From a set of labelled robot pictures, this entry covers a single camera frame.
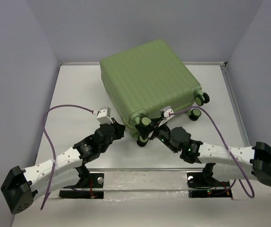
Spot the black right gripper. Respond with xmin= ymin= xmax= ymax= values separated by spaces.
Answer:
xmin=136 ymin=115 xmax=178 ymax=153

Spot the green suitcase blue lining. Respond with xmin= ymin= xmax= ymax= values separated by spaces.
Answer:
xmin=100 ymin=39 xmax=204 ymax=137

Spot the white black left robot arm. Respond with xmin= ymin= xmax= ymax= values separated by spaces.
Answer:
xmin=0 ymin=120 xmax=126 ymax=214

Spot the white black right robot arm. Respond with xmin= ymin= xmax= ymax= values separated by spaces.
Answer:
xmin=135 ymin=122 xmax=271 ymax=187

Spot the green suitcase wheel front left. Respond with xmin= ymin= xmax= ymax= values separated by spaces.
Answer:
xmin=140 ymin=116 xmax=152 ymax=128

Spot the green suitcase wheel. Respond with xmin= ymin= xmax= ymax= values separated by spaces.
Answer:
xmin=136 ymin=135 xmax=149 ymax=147
xmin=140 ymin=116 xmax=152 ymax=128

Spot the green suitcase wheel front right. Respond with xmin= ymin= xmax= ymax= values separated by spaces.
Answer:
xmin=136 ymin=135 xmax=149 ymax=147

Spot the green suitcase wheel lid upper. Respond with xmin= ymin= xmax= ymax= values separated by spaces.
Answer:
xmin=189 ymin=108 xmax=202 ymax=121

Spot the green suitcase wheel lid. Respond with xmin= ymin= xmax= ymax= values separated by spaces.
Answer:
xmin=189 ymin=108 xmax=202 ymax=121
xmin=194 ymin=93 xmax=210 ymax=106

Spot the green suitcase wheel lid lower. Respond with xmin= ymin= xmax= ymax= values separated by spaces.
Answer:
xmin=194 ymin=93 xmax=210 ymax=106

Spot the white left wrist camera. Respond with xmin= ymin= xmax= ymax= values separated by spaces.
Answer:
xmin=92 ymin=107 xmax=113 ymax=124

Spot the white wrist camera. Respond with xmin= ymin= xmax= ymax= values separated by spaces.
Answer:
xmin=159 ymin=106 xmax=174 ymax=127
xmin=92 ymin=107 xmax=113 ymax=124

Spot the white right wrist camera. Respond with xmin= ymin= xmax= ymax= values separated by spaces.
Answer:
xmin=159 ymin=106 xmax=174 ymax=127

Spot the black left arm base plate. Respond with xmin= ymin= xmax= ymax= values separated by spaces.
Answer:
xmin=59 ymin=172 xmax=104 ymax=199

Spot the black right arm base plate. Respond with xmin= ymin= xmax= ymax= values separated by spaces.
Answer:
xmin=187 ymin=172 xmax=233 ymax=198

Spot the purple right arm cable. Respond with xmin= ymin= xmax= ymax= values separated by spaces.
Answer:
xmin=169 ymin=106 xmax=255 ymax=198

